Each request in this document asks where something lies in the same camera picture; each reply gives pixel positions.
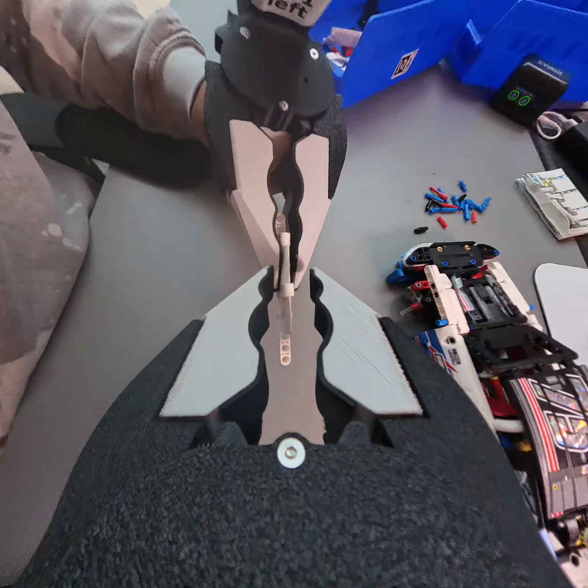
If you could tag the blue plastic bin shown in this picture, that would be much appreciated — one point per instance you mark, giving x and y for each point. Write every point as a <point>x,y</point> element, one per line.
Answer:
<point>528,32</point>
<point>404,41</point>

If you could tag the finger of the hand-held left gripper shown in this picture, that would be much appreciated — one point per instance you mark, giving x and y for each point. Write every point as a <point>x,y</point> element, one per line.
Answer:
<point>314,193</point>
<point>250,183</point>

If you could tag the person's left forearm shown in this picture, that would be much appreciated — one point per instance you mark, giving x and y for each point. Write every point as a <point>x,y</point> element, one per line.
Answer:
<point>115,59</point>

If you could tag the instruction booklet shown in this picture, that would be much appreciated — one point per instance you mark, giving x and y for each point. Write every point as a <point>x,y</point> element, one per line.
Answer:
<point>556,206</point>

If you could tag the near blue plastic bin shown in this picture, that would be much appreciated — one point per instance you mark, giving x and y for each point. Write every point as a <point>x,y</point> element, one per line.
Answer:
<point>404,41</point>

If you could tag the grey desk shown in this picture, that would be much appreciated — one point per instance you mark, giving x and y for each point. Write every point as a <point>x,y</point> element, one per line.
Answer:
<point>160,252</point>

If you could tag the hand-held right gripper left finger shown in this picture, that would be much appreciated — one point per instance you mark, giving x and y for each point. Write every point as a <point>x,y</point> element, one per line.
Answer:
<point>216,367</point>

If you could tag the black desk mat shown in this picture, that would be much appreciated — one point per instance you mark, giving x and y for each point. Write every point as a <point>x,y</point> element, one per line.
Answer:
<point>549,158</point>

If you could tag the white toy panel piece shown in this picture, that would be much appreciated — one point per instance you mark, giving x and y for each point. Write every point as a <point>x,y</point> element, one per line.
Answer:
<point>285,321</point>

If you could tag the black charger green display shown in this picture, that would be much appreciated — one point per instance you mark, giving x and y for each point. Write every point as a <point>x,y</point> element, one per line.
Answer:
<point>533,87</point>

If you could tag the pile of blue red pins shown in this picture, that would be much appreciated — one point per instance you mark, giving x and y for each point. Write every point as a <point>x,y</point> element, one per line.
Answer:
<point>457,204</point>

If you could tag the black chair armrest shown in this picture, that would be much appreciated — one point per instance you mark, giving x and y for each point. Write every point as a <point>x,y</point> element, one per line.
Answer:
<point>133,147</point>

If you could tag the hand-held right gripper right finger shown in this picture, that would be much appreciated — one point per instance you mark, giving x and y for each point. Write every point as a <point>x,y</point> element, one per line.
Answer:
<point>367,367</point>

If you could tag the white monitor stand base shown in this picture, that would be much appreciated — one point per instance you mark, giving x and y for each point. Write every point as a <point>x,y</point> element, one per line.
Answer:
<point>565,303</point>

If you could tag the brick-built toy race car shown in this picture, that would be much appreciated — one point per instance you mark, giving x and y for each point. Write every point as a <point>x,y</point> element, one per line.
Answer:
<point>496,367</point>

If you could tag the person's grey sweatshirt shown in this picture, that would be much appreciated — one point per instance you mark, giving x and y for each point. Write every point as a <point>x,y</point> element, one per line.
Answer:
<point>36,252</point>

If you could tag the black flat box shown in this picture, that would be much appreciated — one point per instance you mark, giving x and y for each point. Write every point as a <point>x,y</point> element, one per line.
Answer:
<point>574,138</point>

